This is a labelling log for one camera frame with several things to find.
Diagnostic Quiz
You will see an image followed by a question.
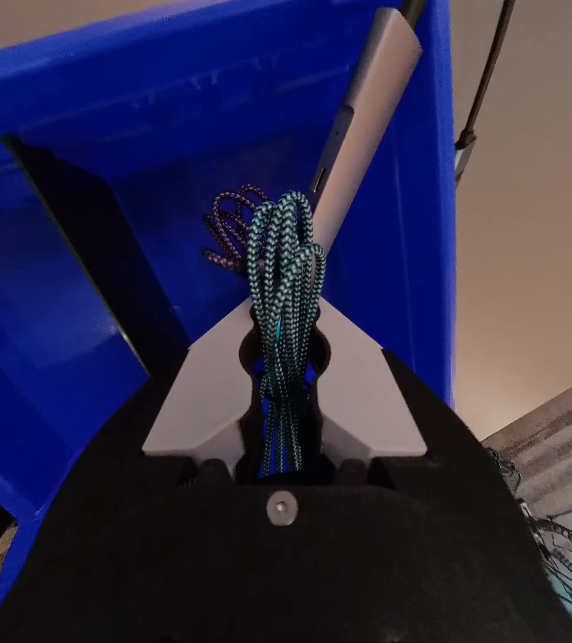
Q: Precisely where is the teal braided usb cable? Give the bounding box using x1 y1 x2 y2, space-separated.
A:
245 191 328 478

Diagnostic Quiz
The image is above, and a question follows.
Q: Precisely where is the tagged blue plastic bin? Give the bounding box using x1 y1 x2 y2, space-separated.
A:
0 0 456 621

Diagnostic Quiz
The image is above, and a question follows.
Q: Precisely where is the grey usb hub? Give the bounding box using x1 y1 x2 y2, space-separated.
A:
308 0 517 252

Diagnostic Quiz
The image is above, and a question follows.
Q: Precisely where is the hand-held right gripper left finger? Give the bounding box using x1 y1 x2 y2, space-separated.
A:
143 297 261 480

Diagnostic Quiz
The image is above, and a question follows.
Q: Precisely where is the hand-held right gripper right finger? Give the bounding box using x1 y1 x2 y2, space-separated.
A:
308 297 429 470

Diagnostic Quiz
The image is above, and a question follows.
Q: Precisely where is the purple braided usb cable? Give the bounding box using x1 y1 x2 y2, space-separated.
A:
203 184 271 274

